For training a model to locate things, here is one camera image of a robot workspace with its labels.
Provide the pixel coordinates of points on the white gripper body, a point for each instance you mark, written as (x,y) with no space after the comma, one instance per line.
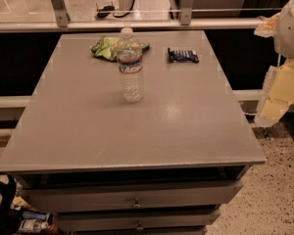
(291,29)

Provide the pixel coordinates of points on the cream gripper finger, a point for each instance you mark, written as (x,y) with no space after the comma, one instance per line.
(266,28)
(278,95)

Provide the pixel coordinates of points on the blue rxbar blueberry wrapper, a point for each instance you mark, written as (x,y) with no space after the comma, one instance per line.
(183,56)

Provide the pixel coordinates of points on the clear plastic water bottle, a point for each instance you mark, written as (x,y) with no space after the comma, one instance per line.
(129,58)

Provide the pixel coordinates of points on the grey drawer cabinet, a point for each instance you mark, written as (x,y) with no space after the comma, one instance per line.
(83,153)

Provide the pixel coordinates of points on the green chip bag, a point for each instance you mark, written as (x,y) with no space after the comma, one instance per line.
(106,47)

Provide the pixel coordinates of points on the black object behind glass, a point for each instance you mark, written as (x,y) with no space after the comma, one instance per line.
(105,11)

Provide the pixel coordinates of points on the upper drawer round knob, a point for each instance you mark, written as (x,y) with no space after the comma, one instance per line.
(136,205)

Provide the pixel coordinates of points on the drawer round knob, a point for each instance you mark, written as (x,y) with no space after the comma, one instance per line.
(136,205)
(139,227)

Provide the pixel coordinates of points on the lower drawer round knob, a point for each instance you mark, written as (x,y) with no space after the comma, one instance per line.
(139,227)

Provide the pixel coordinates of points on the clutter items on floor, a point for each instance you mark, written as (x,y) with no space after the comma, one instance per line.
(33,222)

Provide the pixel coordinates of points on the black bag on floor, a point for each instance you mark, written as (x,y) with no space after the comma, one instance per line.
(9,219)

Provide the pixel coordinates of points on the metal railing frame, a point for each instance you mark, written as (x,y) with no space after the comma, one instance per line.
(80,15)

